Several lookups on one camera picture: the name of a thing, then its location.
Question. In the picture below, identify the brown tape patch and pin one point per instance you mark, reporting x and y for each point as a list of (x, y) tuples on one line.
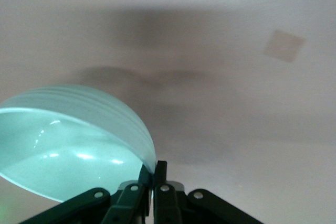
[(284, 45)]

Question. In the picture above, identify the light green bowl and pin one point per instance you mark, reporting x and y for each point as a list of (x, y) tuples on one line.
[(68, 145)]

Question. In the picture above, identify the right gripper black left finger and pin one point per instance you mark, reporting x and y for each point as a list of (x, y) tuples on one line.
[(123, 203)]

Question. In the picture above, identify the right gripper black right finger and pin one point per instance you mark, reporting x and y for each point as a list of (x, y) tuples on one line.
[(168, 203)]

